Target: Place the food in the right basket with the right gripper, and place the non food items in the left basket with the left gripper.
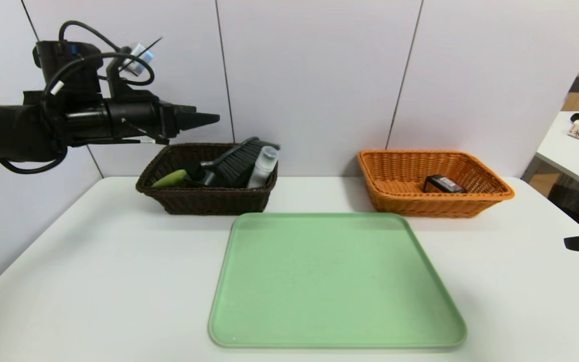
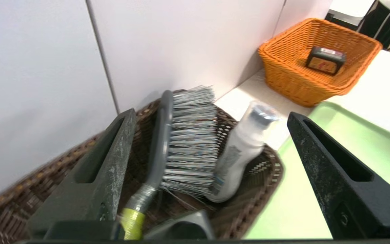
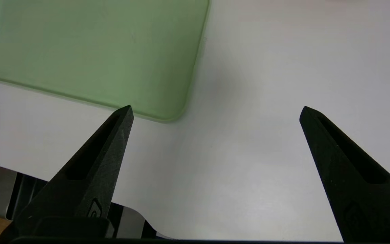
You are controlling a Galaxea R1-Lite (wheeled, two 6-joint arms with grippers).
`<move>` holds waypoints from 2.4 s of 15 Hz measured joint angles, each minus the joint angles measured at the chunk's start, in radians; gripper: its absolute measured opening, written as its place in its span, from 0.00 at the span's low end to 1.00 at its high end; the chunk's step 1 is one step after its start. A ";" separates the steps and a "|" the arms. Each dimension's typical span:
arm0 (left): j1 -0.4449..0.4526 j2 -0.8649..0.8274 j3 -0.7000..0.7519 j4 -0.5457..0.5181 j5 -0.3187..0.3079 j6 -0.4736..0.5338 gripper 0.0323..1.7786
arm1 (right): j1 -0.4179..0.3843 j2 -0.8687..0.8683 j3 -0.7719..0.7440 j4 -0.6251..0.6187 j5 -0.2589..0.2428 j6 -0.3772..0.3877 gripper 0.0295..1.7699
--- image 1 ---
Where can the orange wicker basket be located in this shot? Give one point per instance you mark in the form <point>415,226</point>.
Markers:
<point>470,201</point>

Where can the dark green pump bottle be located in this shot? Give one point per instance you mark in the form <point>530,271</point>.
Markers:
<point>201,176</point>

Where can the dark brown wicker basket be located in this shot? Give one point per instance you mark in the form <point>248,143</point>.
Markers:
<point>204,201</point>

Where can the white side table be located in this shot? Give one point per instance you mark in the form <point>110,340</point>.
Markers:
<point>571,156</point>

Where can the small black red box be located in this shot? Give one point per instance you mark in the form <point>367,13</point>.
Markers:
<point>443,184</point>

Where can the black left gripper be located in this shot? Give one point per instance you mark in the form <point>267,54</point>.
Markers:
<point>167,121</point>

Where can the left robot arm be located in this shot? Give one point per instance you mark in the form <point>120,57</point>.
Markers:
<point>13,130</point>

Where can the white bottle with clear cap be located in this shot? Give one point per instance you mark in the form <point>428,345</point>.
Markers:
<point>263,168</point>

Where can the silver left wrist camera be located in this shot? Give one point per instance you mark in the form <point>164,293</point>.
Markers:
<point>138,58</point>

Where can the light green plastic tray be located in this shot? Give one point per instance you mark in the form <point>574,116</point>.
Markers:
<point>329,286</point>

